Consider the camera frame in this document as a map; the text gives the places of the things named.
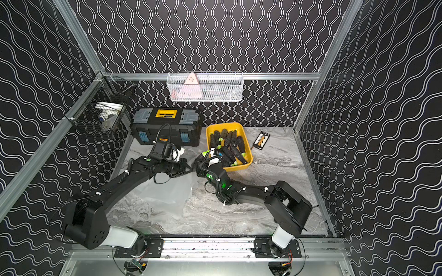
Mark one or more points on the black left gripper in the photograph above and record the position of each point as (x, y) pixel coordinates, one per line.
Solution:
(178, 165)

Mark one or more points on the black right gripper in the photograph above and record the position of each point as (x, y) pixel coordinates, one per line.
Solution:
(204, 167)

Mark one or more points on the clear zip-top bag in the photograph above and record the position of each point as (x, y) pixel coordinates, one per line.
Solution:
(178, 191)

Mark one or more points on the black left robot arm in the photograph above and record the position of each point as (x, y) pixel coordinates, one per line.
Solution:
(85, 217)

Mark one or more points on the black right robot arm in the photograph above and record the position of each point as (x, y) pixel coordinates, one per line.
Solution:
(290, 210)

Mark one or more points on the stack of clear zip-top bags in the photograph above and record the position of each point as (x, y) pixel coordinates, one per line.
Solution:
(153, 194)

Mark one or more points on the pile of toy eggplants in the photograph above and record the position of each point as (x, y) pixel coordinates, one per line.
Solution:
(230, 147)

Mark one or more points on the yellow plastic bin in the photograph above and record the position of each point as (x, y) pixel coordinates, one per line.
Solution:
(240, 131)

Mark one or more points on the black toolbox with blue latches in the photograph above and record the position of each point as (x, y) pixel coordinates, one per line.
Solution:
(179, 126)

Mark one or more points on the small black picture card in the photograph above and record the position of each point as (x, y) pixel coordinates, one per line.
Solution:
(261, 140)

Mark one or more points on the pink triangular card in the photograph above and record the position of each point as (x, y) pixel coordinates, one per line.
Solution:
(190, 89)

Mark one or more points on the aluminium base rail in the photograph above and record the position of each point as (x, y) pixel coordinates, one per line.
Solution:
(251, 249)

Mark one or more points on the white wire basket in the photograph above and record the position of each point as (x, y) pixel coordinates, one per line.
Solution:
(215, 86)

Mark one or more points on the black wire basket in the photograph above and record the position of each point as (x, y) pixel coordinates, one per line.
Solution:
(102, 113)

